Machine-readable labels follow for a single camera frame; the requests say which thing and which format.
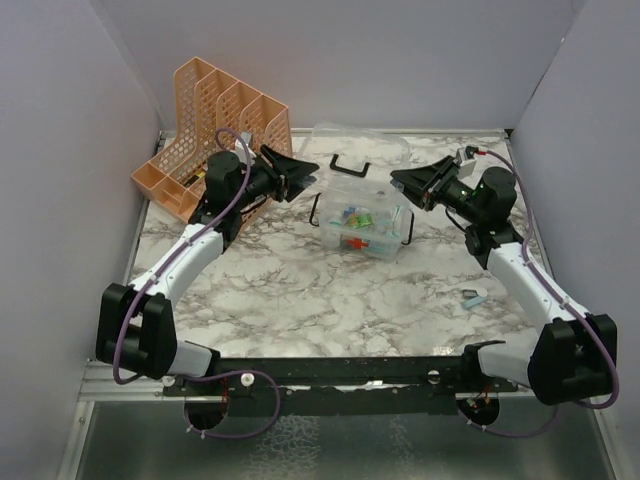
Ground purple cable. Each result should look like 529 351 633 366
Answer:
459 147 622 439
113 128 282 441

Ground peach plastic file organizer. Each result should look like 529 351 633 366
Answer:
131 57 293 222

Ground light blue clip item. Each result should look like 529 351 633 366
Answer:
462 288 488 310

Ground clear teal blister packs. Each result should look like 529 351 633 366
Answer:
368 221 401 257

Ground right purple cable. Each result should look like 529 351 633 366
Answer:
459 147 622 439

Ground clear plastic medicine box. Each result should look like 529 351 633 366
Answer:
309 178 415 260

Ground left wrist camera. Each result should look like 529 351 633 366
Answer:
234 131 256 163

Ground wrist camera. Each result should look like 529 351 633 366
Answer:
234 131 256 163
454 146 480 180

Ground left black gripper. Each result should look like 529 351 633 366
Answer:
232 145 319 211

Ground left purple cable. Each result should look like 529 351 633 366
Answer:
113 128 282 441

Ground clear teal sachet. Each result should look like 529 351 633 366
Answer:
388 205 405 237

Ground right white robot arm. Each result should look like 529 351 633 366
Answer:
391 146 620 409

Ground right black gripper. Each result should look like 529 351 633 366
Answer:
391 156 484 224

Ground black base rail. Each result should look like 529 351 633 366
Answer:
163 356 517 417

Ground clear plastic box lid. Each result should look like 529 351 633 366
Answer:
296 122 411 190

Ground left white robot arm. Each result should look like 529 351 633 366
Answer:
95 145 319 395

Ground green small medicine box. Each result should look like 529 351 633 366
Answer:
347 213 374 228

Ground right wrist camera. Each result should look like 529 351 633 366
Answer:
454 146 480 180

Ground black box lid handle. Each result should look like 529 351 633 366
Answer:
329 154 371 178

